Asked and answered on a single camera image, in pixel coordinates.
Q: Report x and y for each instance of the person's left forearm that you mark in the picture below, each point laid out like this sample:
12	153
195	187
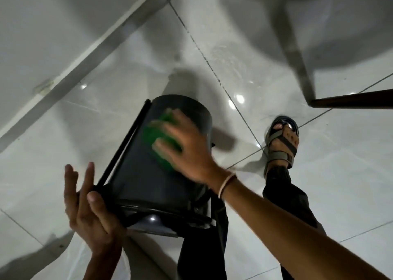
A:
103	266

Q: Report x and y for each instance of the person's right forearm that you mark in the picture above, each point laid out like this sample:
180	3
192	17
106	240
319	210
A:
291	236

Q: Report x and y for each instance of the person's left thumb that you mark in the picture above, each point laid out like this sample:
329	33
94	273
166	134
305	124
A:
96	200

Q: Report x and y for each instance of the person's right hand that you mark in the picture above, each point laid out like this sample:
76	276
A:
193	153

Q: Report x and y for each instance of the pale wrist band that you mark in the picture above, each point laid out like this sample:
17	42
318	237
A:
226	184

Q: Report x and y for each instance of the dark grey pedal bin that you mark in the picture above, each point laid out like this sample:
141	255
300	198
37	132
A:
138	178

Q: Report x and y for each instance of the person's right thumb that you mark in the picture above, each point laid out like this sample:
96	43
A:
165	150

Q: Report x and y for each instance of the green scrubbing sponge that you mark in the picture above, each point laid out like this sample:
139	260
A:
154	131

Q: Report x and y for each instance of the dark trousers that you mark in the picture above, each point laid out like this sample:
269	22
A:
281	193

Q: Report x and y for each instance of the person's left hand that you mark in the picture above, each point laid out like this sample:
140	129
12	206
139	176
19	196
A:
92	224

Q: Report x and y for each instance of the person's right foot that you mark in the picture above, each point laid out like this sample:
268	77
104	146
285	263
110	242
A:
288	135

